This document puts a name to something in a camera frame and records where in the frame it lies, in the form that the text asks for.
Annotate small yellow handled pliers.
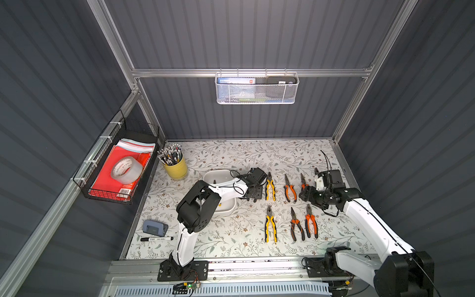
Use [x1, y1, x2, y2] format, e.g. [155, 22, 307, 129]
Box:
[265, 172, 276, 201]

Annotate orange handled cutting pliers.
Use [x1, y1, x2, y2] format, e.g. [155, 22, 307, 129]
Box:
[285, 174, 298, 203]

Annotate orange black combination pliers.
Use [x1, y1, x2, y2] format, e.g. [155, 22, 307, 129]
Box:
[306, 204, 319, 239]

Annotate large yellow black pliers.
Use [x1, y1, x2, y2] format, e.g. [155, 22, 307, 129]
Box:
[264, 205, 278, 243]

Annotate white plastic storage box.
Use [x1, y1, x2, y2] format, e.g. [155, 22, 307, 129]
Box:
[203, 170, 238, 219]

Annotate orange long nose pliers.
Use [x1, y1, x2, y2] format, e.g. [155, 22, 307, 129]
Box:
[291, 208, 306, 241]

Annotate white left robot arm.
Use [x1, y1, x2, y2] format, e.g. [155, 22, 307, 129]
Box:
[168, 168, 268, 277]

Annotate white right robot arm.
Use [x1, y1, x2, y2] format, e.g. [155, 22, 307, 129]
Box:
[301, 186, 439, 297]

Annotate blue box in basket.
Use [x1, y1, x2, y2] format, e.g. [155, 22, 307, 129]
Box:
[216, 77, 256, 85]

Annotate floral table mat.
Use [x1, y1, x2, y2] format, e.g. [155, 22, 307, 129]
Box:
[126, 139, 375, 260]

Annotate yellow pen holder cup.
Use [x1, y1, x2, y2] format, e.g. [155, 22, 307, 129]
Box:
[164, 158, 188, 181]

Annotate bundle of pens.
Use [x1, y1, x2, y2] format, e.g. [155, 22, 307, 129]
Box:
[158, 143, 183, 166]

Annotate black marker pen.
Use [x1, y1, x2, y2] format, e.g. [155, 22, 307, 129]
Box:
[140, 236, 174, 242]

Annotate black device in basket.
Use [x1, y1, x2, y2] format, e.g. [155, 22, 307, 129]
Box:
[265, 75, 298, 85]

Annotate grey blue stapler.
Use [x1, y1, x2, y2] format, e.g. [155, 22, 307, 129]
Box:
[142, 220, 169, 237]

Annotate clear tape roll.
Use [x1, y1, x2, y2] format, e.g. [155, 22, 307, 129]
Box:
[110, 157, 143, 184]

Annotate small circuit board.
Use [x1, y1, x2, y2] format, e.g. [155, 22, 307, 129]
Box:
[172, 282, 201, 297]

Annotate red paper packet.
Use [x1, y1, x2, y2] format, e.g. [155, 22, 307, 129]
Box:
[88, 141, 155, 202]

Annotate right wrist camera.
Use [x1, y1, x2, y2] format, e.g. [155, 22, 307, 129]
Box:
[315, 170, 346, 192]

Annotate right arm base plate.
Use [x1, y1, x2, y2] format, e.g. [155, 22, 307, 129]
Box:
[301, 257, 354, 280]

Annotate white mesh wall basket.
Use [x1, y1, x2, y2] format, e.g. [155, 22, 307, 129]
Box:
[215, 73, 300, 105]

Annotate white ventilated cable duct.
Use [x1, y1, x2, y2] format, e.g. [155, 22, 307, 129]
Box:
[113, 281, 332, 297]

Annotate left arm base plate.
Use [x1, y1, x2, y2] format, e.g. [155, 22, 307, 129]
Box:
[157, 259, 209, 282]

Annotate black wire wall basket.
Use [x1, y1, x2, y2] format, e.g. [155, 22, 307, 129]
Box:
[72, 112, 160, 204]

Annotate aluminium front rail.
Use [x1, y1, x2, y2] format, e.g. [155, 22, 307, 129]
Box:
[103, 255, 363, 288]

